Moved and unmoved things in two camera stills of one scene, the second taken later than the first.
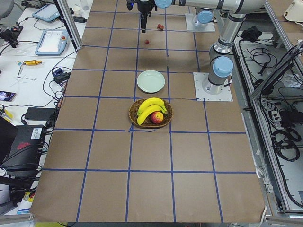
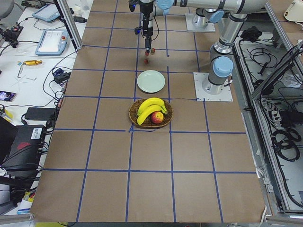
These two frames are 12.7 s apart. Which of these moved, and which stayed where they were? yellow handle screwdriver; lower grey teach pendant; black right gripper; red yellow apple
Moved: black right gripper
Stayed: red yellow apple; lower grey teach pendant; yellow handle screwdriver
